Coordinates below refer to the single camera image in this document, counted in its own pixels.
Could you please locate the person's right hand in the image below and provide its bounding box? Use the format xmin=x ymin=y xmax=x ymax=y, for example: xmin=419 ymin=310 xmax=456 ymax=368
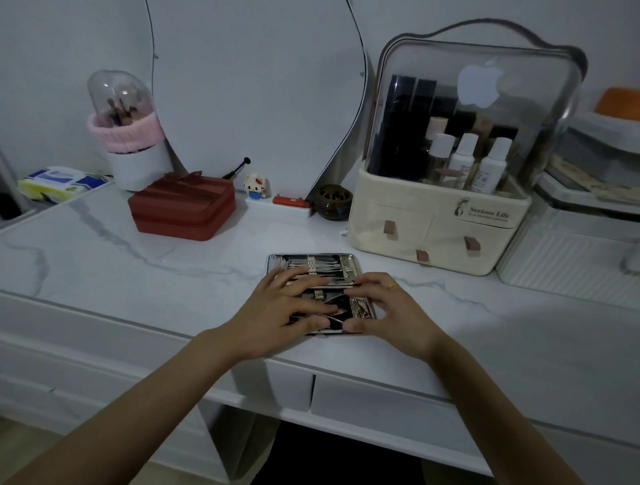
xmin=342 ymin=272 xmax=447 ymax=364

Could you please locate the person's left hand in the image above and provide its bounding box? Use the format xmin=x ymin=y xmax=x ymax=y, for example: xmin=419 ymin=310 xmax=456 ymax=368
xmin=219 ymin=266 xmax=342 ymax=364

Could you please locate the manicure set case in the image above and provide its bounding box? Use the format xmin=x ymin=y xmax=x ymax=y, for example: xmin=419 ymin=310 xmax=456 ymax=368
xmin=265 ymin=252 xmax=377 ymax=336

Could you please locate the person's right forearm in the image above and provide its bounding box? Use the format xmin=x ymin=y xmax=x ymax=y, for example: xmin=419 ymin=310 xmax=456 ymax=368
xmin=425 ymin=334 xmax=589 ymax=485

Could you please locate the red jewelry box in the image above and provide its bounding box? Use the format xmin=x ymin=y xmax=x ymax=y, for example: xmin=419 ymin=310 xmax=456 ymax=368
xmin=127 ymin=171 xmax=237 ymax=243

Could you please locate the white ribbed storage box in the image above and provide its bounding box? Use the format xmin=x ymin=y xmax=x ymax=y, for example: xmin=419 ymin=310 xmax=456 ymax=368
xmin=497 ymin=205 xmax=640 ymax=312

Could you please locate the cream cosmetic organizer clear lid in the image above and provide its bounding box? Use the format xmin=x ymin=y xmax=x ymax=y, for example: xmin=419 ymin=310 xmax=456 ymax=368
xmin=346 ymin=19 xmax=589 ymax=276

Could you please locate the white mirror base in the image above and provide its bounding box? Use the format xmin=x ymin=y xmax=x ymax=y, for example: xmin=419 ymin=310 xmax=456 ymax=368
xmin=245 ymin=192 xmax=313 ymax=219

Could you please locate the dark round incense burner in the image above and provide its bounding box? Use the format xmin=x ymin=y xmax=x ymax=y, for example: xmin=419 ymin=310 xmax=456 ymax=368
xmin=312 ymin=183 xmax=354 ymax=222

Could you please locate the white cat figurine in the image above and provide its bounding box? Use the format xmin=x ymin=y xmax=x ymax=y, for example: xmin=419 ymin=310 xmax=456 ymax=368
xmin=243 ymin=172 xmax=271 ymax=201

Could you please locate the black ball-tipped stick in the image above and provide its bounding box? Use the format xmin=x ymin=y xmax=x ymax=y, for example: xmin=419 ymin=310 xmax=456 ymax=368
xmin=222 ymin=157 xmax=251 ymax=180

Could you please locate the slim white lotion bottle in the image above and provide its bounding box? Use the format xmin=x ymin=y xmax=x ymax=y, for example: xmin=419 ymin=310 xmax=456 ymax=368
xmin=447 ymin=133 xmax=479 ymax=190

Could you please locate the clear bottle white cap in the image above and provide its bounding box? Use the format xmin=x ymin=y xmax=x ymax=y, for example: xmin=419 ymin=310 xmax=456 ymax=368
xmin=425 ymin=133 xmax=456 ymax=185

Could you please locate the wide white lotion bottle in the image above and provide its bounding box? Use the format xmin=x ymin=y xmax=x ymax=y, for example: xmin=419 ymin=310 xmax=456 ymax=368
xmin=469 ymin=137 xmax=513 ymax=196

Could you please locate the pink capped bottle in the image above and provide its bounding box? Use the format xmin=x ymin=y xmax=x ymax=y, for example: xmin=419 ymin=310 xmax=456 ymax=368
xmin=425 ymin=116 xmax=449 ymax=146

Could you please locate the white brush holder clear dome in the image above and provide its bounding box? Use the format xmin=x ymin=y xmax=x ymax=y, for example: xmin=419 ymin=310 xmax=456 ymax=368
xmin=87 ymin=69 xmax=173 ymax=193

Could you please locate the white side cabinet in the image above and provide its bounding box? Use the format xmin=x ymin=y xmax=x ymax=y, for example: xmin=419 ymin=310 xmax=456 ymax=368
xmin=0 ymin=292 xmax=229 ymax=483

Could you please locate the heart-shaped white mirror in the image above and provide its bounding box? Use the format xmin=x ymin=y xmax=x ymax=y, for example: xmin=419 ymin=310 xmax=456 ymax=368
xmin=145 ymin=0 xmax=371 ymax=199

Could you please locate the pink knitted headband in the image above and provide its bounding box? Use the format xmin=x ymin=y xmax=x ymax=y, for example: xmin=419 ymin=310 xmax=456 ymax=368
xmin=87 ymin=111 xmax=166 ymax=155

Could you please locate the blue yellow tissue packet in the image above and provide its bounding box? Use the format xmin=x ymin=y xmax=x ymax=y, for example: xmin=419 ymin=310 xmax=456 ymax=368
xmin=19 ymin=166 xmax=113 ymax=203

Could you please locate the bunch of makeup brushes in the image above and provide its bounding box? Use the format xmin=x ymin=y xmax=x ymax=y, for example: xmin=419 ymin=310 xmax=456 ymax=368
xmin=105 ymin=96 xmax=141 ymax=126

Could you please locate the white stacked tray organizer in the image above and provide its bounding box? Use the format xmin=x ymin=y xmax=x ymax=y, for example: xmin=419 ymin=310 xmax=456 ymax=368
xmin=537 ymin=112 xmax=640 ymax=216

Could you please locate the grey framed panel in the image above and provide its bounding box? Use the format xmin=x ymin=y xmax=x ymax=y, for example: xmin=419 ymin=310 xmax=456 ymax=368
xmin=0 ymin=145 xmax=25 ymax=221

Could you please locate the orange cloth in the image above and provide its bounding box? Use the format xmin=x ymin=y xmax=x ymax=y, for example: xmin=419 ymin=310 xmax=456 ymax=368
xmin=595 ymin=87 xmax=640 ymax=121

